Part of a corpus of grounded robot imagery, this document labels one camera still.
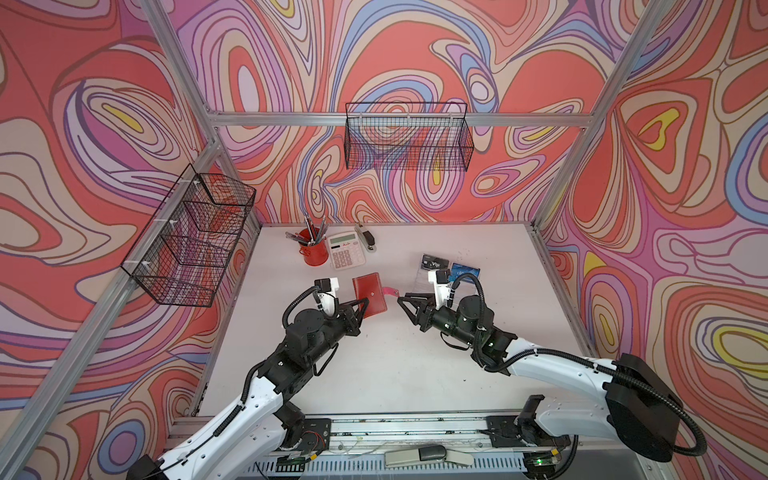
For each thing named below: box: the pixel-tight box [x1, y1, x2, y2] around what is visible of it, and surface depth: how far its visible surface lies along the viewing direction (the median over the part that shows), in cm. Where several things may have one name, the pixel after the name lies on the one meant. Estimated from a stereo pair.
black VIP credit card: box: [420, 254, 450, 271], surface depth 98 cm
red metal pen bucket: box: [298, 228, 329, 267], surface depth 109 cm
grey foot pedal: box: [384, 445, 474, 468], surface depth 69 cm
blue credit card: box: [448, 263, 481, 284], surface depth 95 cm
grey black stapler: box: [354, 224, 377, 253], surface depth 113 cm
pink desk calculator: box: [327, 231, 366, 270], surface depth 111 cm
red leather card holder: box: [352, 272, 387, 319], surface depth 74 cm
